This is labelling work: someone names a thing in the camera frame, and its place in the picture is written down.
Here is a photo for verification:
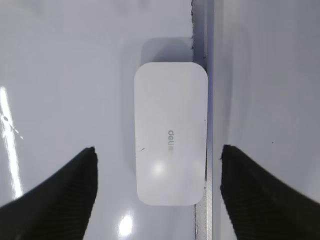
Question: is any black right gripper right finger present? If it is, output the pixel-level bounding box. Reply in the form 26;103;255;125
220;145;320;240

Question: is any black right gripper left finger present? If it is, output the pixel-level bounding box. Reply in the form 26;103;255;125
0;147;98;240

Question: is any white rectangular board eraser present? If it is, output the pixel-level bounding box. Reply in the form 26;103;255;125
134;62;208;206

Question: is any white board with grey frame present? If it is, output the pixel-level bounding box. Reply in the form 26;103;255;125
0;0;212;240

